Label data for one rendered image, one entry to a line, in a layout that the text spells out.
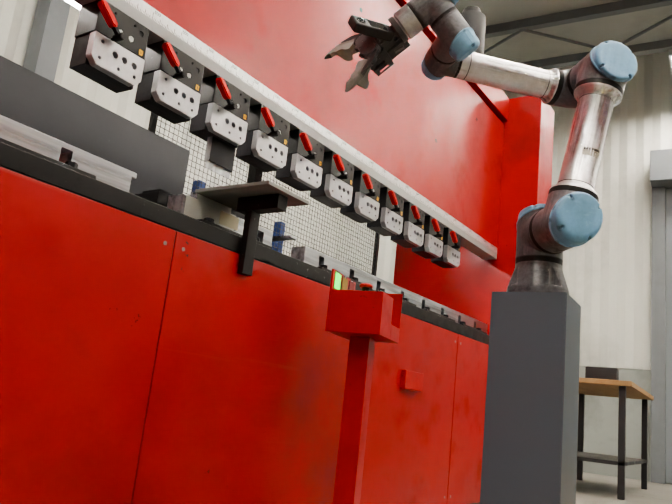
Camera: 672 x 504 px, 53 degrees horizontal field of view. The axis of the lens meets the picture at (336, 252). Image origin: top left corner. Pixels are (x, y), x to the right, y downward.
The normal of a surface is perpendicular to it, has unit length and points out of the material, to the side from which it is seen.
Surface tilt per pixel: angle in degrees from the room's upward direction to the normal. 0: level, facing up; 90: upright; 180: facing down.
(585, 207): 98
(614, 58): 83
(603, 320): 90
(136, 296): 90
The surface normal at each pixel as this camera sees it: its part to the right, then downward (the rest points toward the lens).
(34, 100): 0.83, -0.04
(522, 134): -0.54, -0.25
